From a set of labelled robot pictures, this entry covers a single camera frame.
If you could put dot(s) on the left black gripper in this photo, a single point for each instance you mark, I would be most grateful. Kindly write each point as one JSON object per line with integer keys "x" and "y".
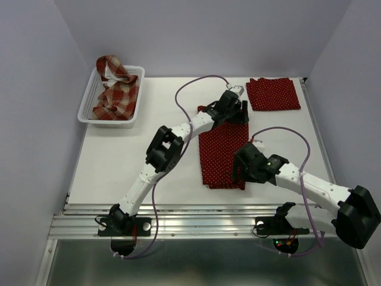
{"x": 240, "y": 117}

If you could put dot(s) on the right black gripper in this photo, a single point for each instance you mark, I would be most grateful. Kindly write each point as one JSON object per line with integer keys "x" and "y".
{"x": 237, "y": 162}

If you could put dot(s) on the red polka dot skirt pile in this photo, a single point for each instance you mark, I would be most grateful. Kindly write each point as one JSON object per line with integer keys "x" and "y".
{"x": 217, "y": 148}

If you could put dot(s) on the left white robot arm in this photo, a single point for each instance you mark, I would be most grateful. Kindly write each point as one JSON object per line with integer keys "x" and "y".
{"x": 164, "y": 153}

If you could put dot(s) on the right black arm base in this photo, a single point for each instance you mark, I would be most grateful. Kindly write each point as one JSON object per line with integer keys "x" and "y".
{"x": 274, "y": 225}

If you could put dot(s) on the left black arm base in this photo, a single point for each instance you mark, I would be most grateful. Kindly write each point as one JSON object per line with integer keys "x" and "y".
{"x": 141, "y": 228}

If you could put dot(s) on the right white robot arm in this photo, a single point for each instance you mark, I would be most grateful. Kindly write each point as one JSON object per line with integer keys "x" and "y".
{"x": 351, "y": 214}

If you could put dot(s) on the red plaid skirt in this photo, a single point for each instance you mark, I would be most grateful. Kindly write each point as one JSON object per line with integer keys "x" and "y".
{"x": 119, "y": 98}

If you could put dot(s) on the white plastic basket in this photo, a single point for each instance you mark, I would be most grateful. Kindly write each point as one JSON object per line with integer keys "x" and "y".
{"x": 90, "y": 99}

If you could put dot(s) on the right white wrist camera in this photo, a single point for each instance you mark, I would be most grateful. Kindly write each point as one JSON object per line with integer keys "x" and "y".
{"x": 259, "y": 144}

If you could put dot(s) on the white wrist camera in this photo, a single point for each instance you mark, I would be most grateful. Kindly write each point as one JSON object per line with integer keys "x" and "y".
{"x": 259, "y": 144}
{"x": 238, "y": 90}

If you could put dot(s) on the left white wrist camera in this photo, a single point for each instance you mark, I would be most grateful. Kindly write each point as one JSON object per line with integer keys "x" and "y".
{"x": 238, "y": 90}

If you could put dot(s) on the aluminium rail frame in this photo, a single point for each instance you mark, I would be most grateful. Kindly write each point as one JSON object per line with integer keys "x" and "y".
{"x": 200, "y": 236}

